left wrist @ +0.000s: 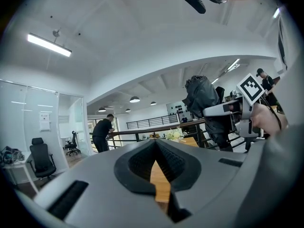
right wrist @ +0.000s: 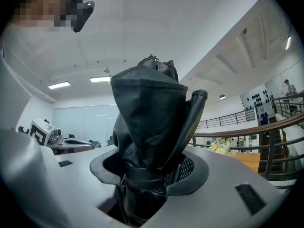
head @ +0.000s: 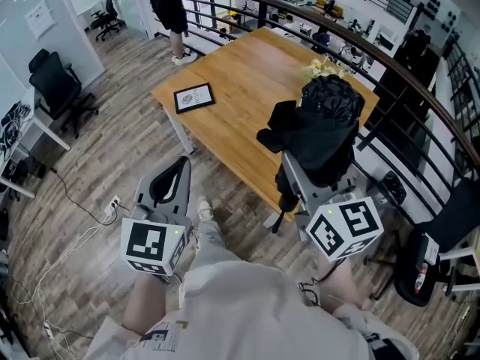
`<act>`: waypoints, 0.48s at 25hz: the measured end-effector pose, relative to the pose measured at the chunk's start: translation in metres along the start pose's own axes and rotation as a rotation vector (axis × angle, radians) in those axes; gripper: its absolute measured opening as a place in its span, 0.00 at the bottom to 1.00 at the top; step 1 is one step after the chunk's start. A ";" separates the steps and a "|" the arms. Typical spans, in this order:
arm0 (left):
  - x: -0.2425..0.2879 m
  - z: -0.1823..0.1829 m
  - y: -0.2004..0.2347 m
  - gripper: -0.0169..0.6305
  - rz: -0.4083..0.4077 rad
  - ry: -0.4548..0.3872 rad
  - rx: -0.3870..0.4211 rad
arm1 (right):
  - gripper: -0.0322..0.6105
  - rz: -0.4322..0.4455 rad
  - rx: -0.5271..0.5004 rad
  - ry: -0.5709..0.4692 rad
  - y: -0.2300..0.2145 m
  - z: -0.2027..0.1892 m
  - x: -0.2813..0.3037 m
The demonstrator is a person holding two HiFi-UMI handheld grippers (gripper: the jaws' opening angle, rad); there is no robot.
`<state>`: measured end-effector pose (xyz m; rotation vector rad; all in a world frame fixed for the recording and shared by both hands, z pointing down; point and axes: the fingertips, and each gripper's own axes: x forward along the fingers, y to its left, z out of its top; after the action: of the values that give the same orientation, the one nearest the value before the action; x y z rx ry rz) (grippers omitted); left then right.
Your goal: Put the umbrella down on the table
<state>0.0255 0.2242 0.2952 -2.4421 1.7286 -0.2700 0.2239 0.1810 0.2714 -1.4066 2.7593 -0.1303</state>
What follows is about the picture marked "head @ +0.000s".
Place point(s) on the black high-back office chair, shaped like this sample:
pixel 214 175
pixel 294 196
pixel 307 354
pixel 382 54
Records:
pixel 56 84

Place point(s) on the person's white shirt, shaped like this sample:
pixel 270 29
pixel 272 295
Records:
pixel 243 313

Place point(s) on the person's grey trousers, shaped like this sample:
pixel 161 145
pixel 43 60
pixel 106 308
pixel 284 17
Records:
pixel 212 246

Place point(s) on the black mesh office chair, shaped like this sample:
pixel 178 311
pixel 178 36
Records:
pixel 107 15

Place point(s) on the wooden table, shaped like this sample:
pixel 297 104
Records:
pixel 247 81

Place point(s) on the yellow flower bouquet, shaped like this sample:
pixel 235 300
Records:
pixel 318 68

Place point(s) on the person's left forearm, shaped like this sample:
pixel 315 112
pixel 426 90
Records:
pixel 146 306

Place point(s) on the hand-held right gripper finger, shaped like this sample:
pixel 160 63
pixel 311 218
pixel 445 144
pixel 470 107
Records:
pixel 298 182

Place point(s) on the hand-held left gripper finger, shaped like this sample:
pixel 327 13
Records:
pixel 144 189
pixel 183 189

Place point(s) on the person's white shoe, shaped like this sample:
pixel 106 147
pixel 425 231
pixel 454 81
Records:
pixel 205 208

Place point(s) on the black office chair white frame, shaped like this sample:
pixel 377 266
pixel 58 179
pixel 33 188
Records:
pixel 450 216

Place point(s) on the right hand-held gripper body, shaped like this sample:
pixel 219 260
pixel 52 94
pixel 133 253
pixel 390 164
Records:
pixel 356 219

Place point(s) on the dark metal railing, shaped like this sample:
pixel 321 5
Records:
pixel 408 77

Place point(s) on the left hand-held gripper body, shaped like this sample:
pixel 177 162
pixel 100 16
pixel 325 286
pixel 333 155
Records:
pixel 144 238

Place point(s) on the white desk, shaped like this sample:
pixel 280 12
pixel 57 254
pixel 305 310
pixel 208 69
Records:
pixel 41 126

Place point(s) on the white power strip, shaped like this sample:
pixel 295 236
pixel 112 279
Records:
pixel 112 205

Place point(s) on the black framed picture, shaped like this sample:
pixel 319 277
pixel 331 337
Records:
pixel 194 98

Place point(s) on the person's right forearm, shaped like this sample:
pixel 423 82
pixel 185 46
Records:
pixel 341 287

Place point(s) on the white paper sheet on wall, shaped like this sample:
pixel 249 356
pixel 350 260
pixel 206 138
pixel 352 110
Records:
pixel 39 19

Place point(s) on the red bottle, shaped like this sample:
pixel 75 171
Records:
pixel 420 279

